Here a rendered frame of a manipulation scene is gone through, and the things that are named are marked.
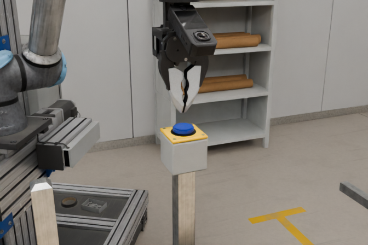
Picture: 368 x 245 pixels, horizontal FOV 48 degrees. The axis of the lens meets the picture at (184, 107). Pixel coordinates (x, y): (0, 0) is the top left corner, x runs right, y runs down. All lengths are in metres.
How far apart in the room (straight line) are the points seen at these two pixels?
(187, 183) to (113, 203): 1.73
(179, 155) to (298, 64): 3.53
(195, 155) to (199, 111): 3.06
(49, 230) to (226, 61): 3.17
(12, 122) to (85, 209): 1.23
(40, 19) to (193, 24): 0.64
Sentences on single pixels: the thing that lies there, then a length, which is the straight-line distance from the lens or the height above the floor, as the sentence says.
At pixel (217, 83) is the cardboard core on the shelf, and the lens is 3.49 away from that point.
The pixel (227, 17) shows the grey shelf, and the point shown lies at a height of 1.09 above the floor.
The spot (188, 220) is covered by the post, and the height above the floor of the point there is 1.04.
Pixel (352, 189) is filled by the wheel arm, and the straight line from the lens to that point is 1.49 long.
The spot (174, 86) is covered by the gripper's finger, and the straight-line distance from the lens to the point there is 0.74.
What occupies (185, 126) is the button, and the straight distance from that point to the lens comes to 0.78.
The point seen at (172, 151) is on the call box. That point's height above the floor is 1.20.
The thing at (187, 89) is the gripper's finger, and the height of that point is 1.30.
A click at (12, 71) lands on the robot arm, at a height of 1.22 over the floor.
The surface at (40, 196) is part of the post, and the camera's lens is 0.75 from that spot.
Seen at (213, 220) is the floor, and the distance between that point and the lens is 2.73.
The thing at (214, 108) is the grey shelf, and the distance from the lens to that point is 3.87.
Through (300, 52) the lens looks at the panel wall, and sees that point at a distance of 4.22.
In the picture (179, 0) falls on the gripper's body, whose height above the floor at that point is 1.46.
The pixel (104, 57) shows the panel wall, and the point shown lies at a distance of 3.46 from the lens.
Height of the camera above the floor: 1.51
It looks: 19 degrees down
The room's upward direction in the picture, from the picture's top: straight up
